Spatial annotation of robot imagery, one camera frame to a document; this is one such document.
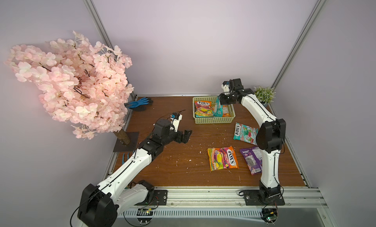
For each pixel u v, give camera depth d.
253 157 0.85
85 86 0.57
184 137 0.71
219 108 0.95
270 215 0.70
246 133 0.97
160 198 0.73
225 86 0.87
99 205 0.38
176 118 0.68
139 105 1.14
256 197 0.73
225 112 1.07
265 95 0.98
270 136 0.55
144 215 0.72
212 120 1.00
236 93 0.71
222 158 0.85
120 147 0.92
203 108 1.04
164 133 0.61
